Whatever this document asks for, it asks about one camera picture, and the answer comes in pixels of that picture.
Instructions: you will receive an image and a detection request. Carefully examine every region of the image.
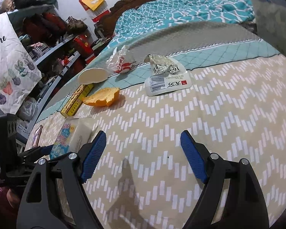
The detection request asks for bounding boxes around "crumpled printed paper wrapper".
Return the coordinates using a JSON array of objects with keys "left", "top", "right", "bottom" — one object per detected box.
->
[{"left": 144, "top": 54, "right": 181, "bottom": 75}]

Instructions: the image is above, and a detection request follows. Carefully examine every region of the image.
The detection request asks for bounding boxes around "red white crumpled wrapper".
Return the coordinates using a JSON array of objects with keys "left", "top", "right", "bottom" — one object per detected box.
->
[{"left": 106, "top": 45, "right": 136, "bottom": 74}]

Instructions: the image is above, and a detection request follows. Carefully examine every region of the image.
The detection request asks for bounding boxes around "tissue pack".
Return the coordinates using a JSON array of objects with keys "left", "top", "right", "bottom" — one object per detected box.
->
[{"left": 49, "top": 117, "right": 94, "bottom": 160}]

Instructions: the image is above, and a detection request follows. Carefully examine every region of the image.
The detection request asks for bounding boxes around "carved wooden headboard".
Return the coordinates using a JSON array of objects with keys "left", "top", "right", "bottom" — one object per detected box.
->
[{"left": 95, "top": 0, "right": 156, "bottom": 37}]

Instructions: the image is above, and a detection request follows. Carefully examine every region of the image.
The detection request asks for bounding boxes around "beige zigzag bed cover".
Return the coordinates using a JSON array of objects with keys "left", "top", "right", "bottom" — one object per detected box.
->
[{"left": 24, "top": 21, "right": 286, "bottom": 229}]

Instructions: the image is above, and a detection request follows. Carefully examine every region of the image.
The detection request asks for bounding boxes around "white barcode plastic package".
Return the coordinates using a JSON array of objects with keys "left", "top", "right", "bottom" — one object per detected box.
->
[{"left": 145, "top": 57, "right": 192, "bottom": 97}]

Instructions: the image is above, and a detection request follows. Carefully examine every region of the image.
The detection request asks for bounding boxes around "clear plastic storage box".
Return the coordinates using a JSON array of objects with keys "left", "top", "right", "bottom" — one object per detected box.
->
[{"left": 251, "top": 0, "right": 286, "bottom": 56}]

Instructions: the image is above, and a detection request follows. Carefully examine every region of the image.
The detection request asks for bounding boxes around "teal patterned blanket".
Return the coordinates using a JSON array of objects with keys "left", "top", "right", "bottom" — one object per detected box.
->
[{"left": 105, "top": 0, "right": 255, "bottom": 50}]

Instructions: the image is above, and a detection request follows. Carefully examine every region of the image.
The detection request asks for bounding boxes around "red yellow wall calendar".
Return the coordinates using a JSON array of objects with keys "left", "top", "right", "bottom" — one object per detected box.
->
[{"left": 79, "top": 0, "right": 110, "bottom": 23}]

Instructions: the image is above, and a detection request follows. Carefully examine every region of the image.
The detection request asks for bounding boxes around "white home tote bag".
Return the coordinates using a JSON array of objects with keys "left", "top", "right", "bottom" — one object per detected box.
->
[{"left": 0, "top": 13, "right": 42, "bottom": 114}]

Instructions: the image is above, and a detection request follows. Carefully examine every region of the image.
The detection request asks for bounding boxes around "yellow cardboard box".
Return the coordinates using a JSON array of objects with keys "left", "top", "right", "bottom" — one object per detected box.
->
[{"left": 60, "top": 84, "right": 94, "bottom": 117}]

